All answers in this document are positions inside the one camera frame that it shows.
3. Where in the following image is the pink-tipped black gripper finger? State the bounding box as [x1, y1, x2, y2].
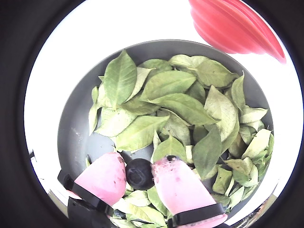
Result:
[57, 152, 127, 228]
[151, 155, 228, 228]

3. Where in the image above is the dark blueberry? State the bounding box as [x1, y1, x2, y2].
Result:
[125, 158, 154, 190]

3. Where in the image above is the dark grey round bowl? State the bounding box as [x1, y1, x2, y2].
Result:
[57, 39, 274, 228]

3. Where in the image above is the pile of green leaves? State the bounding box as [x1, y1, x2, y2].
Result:
[85, 49, 275, 228]

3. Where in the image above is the red collapsible silicone cup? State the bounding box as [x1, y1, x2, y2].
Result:
[189, 0, 287, 65]

